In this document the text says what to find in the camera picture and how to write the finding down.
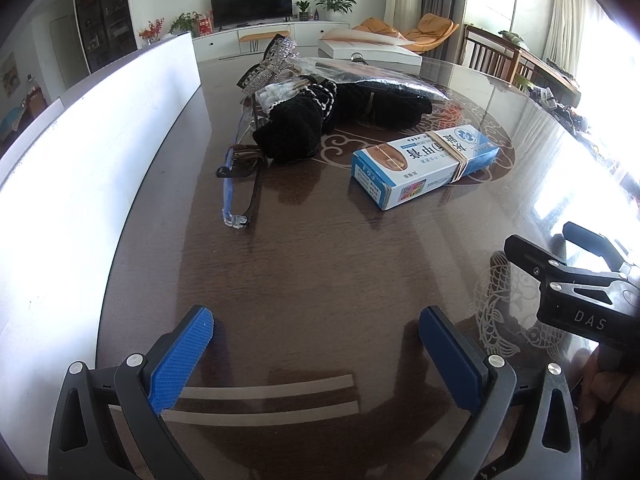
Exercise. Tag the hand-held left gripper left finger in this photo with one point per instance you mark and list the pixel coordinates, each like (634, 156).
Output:
(181, 360)

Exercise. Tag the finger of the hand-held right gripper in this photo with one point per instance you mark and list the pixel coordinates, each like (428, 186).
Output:
(590, 237)
(530, 257)

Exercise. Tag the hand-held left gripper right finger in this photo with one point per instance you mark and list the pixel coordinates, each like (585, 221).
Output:
(450, 360)

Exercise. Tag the blue and white carton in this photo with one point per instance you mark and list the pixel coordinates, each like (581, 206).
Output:
(425, 165)

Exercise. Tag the blue clear frame glasses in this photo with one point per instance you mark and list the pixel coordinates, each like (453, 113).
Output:
(228, 195)

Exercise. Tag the dark shiny plastic bag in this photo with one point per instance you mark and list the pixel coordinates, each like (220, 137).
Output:
(395, 82)

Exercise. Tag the person's right hand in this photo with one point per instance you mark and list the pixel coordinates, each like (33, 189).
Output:
(602, 385)

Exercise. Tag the cluttered wooden side table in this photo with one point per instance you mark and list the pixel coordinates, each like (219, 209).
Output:
(545, 67)

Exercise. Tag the dark wooden chair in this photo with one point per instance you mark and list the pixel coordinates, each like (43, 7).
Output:
(487, 50)

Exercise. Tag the white sheer curtain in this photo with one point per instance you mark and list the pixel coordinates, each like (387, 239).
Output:
(562, 15)

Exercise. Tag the orange lounge chair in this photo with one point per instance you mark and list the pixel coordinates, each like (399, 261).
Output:
(430, 27)

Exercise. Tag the black velvet hair bow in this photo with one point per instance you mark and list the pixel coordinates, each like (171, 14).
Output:
(295, 132)

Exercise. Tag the white flat box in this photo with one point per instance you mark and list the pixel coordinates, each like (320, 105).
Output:
(370, 49)

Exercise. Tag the gold tube with cap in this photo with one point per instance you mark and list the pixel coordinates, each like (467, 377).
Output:
(357, 57)

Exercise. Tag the rhinestone bow hair clip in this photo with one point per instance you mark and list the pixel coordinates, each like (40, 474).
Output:
(272, 62)

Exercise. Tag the white television cabinet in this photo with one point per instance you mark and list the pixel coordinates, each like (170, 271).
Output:
(220, 45)

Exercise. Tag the large green potted plant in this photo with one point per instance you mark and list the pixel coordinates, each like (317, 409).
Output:
(336, 2)

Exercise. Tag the red flowers in vase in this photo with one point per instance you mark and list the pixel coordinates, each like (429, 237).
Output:
(151, 30)

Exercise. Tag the small green potted plant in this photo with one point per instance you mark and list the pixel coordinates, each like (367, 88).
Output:
(302, 10)

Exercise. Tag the red gift box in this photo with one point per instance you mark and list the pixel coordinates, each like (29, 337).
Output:
(205, 24)

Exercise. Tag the bushy green potted plant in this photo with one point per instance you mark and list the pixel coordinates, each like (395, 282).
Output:
(184, 22)

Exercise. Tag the dark glass display cabinet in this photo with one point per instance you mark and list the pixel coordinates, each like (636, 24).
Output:
(105, 15)

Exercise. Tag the black television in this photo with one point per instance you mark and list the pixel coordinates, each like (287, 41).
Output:
(250, 2)

